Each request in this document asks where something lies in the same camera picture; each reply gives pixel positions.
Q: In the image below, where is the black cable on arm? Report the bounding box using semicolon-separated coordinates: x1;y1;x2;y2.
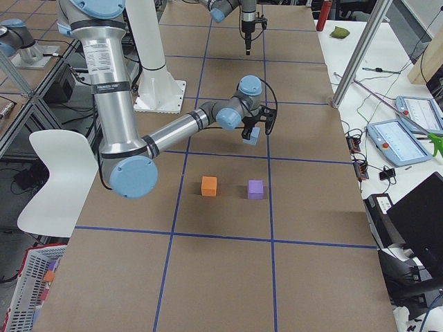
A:
258;78;279;115

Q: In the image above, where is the aluminium frame post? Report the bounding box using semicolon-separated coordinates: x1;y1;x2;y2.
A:
331;0;392;109

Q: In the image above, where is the red bottle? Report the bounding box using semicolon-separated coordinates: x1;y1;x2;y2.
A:
316;0;333;32

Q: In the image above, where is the light blue foam block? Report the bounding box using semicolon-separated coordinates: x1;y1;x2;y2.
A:
242;127;260;146

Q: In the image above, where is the white plastic chair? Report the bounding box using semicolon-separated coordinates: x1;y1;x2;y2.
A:
17;129;98;238

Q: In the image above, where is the black laptop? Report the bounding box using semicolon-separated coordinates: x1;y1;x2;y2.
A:
388;172;442;277

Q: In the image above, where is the green strap wristwatch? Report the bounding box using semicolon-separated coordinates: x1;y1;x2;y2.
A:
362;67;402;75

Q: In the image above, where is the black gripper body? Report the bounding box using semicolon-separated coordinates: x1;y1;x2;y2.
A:
242;105;267;124

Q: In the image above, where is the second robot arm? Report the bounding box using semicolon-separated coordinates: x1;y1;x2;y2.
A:
197;0;268;56

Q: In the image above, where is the reacher grabber stick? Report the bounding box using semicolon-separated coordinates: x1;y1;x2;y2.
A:
334;71;443;156

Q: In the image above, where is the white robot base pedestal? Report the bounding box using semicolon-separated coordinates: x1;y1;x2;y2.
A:
125;0;186;113

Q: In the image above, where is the green cloth pouch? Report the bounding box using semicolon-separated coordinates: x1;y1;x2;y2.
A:
329;26;350;39

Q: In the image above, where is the teach pendant tablet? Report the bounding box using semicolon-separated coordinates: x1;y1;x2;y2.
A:
367;120;432;167
395;96;442;134

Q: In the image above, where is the white perforated basket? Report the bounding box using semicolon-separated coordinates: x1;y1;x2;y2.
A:
1;244;66;331

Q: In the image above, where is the orange foam block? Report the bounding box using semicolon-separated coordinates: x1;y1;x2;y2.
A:
201;176;217;197

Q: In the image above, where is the purple foam block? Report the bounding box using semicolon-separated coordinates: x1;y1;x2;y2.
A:
247;180;264;200

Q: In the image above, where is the teach pendant tablet near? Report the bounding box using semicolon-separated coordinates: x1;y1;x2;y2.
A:
367;120;432;167

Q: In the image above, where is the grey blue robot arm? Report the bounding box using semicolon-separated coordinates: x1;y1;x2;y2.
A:
57;1;278;199

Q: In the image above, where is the teach pendant tablet far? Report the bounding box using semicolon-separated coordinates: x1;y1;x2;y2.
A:
395;96;442;134

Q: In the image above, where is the third robot arm grey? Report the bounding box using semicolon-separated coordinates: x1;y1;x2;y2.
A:
1;19;60;70

